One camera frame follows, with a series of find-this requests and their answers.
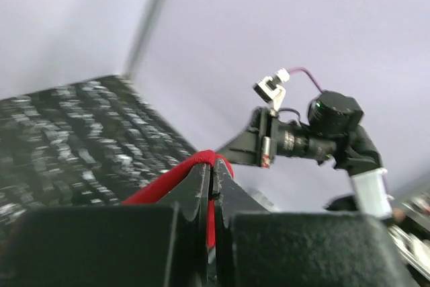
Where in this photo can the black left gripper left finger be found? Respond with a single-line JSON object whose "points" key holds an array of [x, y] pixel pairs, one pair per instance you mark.
{"points": [[161, 244]]}

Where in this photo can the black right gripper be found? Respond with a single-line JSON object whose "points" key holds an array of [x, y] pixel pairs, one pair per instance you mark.
{"points": [[264, 139]]}

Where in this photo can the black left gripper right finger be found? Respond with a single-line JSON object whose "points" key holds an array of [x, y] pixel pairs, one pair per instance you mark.
{"points": [[261, 248]]}

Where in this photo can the red t shirt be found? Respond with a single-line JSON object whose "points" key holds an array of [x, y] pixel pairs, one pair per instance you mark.
{"points": [[160, 187]]}

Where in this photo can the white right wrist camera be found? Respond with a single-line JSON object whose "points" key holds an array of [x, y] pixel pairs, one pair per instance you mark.
{"points": [[271, 90]]}

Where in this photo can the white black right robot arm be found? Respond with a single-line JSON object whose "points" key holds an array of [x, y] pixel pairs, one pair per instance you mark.
{"points": [[333, 131]]}

